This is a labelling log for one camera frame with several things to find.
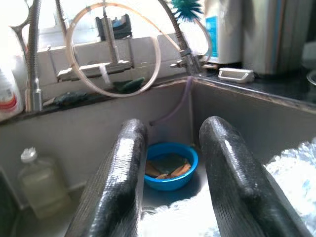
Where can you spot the dark green scouring pad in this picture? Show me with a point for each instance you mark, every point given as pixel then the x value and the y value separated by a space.
pixel 70 97

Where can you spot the blue plastic bowl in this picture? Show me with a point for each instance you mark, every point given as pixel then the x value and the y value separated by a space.
pixel 172 184

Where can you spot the white water filter blue label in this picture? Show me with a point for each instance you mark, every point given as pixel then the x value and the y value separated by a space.
pixel 222 32

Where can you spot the clear plastic tube loop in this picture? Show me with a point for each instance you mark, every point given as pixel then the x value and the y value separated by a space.
pixel 128 94

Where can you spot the orange green scouring sponge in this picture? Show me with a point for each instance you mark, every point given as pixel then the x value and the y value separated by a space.
pixel 163 165

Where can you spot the black holder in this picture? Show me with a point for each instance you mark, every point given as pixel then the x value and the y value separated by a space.
pixel 121 27

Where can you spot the clear bottle with white cap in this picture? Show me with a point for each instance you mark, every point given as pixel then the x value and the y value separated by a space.
pixel 42 187

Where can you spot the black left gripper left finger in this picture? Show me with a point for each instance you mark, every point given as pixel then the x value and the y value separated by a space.
pixel 113 187

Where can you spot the teal bottle brush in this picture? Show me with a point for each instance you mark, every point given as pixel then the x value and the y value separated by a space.
pixel 186 7

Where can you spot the white plastic clip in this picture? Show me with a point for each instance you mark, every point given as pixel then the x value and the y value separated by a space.
pixel 235 74

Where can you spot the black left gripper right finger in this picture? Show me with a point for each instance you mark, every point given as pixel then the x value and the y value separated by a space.
pixel 237 187

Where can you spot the stainless steel sink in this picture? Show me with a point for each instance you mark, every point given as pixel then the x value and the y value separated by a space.
pixel 74 138

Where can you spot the steel knife block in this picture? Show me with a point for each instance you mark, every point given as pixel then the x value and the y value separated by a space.
pixel 271 37

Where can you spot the white detergent bottle red label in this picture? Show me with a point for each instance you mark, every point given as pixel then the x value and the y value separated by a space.
pixel 7 98

